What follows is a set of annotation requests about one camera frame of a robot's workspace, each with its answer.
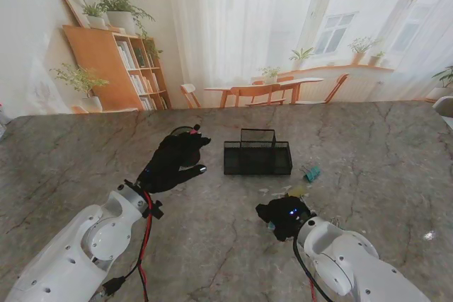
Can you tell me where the white rounded chair back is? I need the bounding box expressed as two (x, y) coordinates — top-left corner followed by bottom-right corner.
(432, 95), (453, 118)

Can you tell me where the red and black right arm cable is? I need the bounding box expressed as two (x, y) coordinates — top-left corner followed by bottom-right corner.
(292, 234), (336, 302)

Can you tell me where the clear bottle with red cap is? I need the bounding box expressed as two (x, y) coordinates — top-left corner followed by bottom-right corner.
(0, 103), (11, 140)

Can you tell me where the teal binder clip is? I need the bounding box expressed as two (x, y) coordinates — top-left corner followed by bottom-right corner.
(300, 165), (322, 185)

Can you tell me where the red and black arm cable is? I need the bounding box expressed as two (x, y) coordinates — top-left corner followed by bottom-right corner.
(292, 234), (336, 302)
(101, 190), (164, 302)

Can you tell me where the black mesh pen cup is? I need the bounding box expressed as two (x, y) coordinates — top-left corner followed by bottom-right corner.
(171, 126), (201, 139)

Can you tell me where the red and black left arm cable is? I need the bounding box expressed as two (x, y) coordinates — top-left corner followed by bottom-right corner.
(101, 190), (164, 302)

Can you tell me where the yellow sticky note pad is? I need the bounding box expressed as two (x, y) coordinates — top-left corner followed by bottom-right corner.
(285, 184), (308, 197)

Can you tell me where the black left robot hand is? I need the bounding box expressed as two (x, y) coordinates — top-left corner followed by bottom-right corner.
(137, 134), (212, 194)

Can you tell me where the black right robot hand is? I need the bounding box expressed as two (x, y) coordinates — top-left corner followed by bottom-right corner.
(255, 196), (318, 242)

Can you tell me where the black mesh desk organizer tray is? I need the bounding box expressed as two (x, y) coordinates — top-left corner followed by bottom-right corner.
(223, 128), (293, 176)

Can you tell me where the printed room scene backdrop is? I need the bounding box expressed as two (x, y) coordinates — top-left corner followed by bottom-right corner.
(0, 0), (453, 117)

